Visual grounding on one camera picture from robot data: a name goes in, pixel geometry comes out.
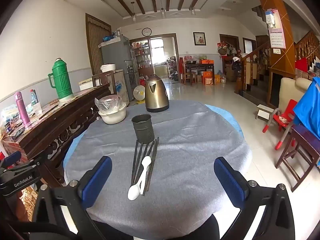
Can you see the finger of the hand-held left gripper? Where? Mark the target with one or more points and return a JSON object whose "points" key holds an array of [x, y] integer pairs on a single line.
{"points": [[12, 157]]}

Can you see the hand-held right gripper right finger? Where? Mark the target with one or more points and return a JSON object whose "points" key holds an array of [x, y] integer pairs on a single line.
{"points": [[227, 177]]}

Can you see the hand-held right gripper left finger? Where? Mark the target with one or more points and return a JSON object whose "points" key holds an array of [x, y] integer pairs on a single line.
{"points": [[98, 177]]}

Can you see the white plastic spoon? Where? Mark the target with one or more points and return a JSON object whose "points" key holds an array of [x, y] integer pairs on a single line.
{"points": [[133, 192], [146, 161]]}

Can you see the dark chopstick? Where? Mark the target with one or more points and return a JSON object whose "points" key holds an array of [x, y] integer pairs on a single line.
{"points": [[149, 170], [151, 148], [153, 162], [143, 155], [139, 160], [134, 162]]}

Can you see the dark metal utensil holder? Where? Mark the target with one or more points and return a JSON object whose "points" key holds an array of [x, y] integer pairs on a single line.
{"points": [[143, 130]]}

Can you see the checkered sideboard cover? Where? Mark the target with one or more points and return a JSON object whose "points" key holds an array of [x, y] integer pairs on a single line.
{"points": [[15, 130]]}

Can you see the carved wooden sideboard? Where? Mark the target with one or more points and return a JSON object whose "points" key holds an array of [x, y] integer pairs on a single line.
{"points": [[50, 135]]}

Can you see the pink bottle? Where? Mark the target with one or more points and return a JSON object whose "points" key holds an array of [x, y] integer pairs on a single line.
{"points": [[22, 110]]}

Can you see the grey tablecloth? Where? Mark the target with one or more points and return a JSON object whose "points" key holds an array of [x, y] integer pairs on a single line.
{"points": [[187, 142]]}

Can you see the clear plastic cup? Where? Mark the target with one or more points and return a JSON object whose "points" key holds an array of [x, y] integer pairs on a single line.
{"points": [[37, 110]]}

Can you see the light blue table cover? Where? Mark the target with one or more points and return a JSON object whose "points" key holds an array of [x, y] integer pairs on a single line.
{"points": [[230, 120]]}

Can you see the dark wooden stick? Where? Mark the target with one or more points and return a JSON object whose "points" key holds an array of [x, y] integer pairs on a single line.
{"points": [[48, 111]]}

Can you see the white plastic basin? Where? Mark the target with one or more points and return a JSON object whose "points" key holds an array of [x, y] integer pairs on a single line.
{"points": [[112, 117]]}

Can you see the clear water bottle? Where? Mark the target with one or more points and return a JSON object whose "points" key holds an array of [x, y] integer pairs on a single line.
{"points": [[33, 98]]}

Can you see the clear plastic bag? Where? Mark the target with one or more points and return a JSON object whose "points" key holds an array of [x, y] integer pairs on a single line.
{"points": [[107, 103]]}

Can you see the small white step stool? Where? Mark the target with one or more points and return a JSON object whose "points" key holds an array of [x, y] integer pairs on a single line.
{"points": [[265, 108]]}

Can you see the red child chair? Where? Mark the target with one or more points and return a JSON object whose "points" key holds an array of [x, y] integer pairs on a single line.
{"points": [[285, 112]]}

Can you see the dark wooden stool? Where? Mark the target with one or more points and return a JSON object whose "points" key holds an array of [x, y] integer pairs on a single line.
{"points": [[305, 135]]}

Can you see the green thermos flask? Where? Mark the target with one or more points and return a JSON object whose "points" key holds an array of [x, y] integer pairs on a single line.
{"points": [[61, 80]]}

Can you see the white chest freezer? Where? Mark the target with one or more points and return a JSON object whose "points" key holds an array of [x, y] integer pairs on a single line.
{"points": [[86, 85]]}

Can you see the small white floor fan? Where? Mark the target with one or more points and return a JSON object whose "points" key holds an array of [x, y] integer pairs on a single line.
{"points": [[139, 92]]}

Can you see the small white fridge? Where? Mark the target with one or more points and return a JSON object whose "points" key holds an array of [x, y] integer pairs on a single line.
{"points": [[121, 85]]}

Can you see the brass coloured electric kettle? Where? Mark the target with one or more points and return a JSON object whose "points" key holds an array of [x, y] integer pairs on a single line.
{"points": [[156, 95]]}

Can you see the orange gift box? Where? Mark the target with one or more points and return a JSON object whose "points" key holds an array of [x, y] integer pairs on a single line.
{"points": [[208, 77]]}

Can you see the water jug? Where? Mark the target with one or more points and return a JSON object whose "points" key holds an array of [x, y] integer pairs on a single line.
{"points": [[219, 73]]}

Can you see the beige armchair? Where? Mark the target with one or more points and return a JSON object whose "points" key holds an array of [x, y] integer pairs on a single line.
{"points": [[287, 90]]}

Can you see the white rice cooker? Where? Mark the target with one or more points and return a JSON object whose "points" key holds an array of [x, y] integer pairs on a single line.
{"points": [[108, 68]]}

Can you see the dark wooden side table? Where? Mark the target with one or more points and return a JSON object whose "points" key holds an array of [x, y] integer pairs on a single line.
{"points": [[200, 66]]}

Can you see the wooden staircase railing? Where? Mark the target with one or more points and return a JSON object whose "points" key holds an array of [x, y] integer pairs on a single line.
{"points": [[246, 62]]}

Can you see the flat orange box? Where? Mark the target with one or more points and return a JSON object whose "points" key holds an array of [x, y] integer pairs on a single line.
{"points": [[206, 61]]}

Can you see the wooden pillar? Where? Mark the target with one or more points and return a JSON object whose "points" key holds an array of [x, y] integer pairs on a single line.
{"points": [[277, 62]]}

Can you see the grey refrigerator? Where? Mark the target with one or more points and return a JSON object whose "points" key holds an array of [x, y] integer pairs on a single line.
{"points": [[115, 52]]}

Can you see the kitchen shelf with bottles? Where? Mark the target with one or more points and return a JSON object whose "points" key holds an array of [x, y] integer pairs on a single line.
{"points": [[141, 55]]}

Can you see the brown door curtain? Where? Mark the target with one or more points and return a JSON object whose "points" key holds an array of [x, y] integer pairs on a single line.
{"points": [[96, 42]]}

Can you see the pendant lamp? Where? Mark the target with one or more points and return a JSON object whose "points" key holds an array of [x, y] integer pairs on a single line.
{"points": [[134, 16], [192, 8], [162, 11]]}

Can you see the white wall switch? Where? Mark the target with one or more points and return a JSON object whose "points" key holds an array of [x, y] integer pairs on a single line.
{"points": [[277, 51]]}

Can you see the framed wall picture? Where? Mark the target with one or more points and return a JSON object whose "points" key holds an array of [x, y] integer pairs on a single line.
{"points": [[199, 38]]}

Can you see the pink wall calendar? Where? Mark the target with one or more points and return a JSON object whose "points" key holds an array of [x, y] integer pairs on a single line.
{"points": [[277, 37]]}

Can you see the round wall clock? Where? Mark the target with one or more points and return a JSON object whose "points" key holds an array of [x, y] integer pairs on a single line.
{"points": [[146, 31]]}

